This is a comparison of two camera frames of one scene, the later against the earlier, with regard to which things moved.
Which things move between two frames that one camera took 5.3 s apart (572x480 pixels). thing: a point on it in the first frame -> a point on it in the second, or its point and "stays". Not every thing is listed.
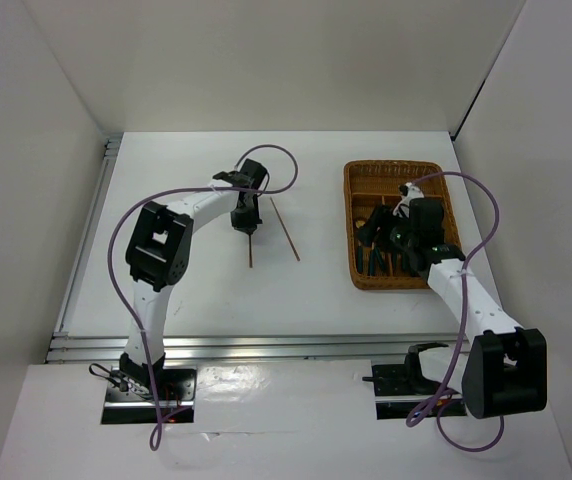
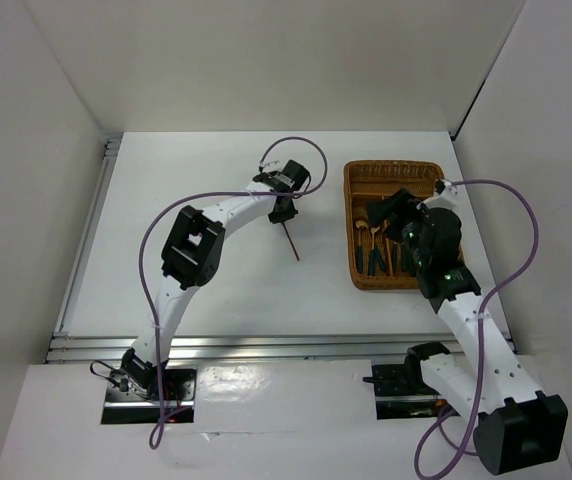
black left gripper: (248, 224) -> (289, 213)
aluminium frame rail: (77, 347) stays
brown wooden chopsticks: (297, 256) stays
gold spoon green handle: (372, 259) stays
